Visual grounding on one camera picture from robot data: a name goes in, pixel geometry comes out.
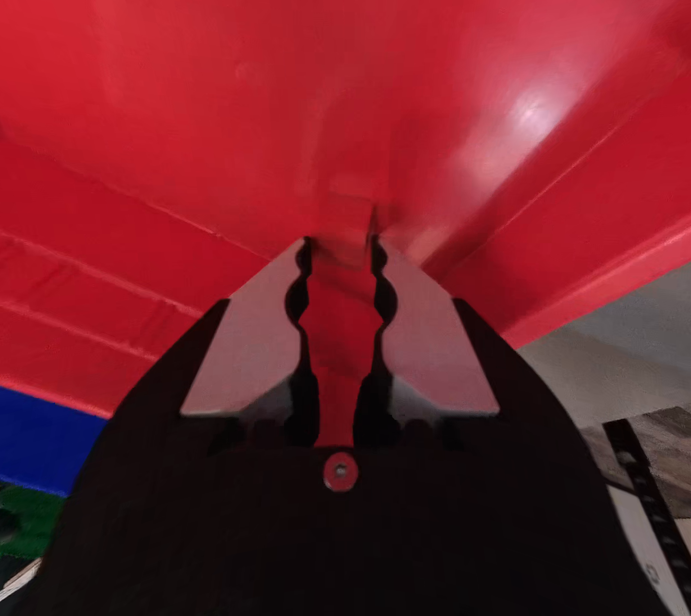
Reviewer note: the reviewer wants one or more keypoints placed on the black perforated bar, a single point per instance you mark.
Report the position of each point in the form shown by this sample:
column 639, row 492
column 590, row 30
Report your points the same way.
column 642, row 486

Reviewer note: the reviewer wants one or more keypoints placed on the green plastic bin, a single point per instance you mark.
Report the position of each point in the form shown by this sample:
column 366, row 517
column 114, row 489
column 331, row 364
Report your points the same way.
column 27, row 519

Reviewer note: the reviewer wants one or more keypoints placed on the blue plastic bin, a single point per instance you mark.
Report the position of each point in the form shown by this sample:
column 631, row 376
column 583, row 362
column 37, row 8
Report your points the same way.
column 38, row 438

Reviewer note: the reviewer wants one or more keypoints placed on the red plastic bin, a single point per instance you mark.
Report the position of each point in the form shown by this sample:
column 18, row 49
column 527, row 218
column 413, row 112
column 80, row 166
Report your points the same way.
column 216, row 87

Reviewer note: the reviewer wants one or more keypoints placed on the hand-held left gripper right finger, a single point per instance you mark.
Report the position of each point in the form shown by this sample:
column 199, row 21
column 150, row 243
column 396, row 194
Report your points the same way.
column 437, row 357

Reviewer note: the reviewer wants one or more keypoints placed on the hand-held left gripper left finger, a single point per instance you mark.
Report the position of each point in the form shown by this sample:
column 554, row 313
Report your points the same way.
column 248, row 357

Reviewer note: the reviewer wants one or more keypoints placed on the red wooden cube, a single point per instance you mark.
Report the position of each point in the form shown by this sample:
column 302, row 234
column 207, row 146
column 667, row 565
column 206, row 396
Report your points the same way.
column 343, row 243

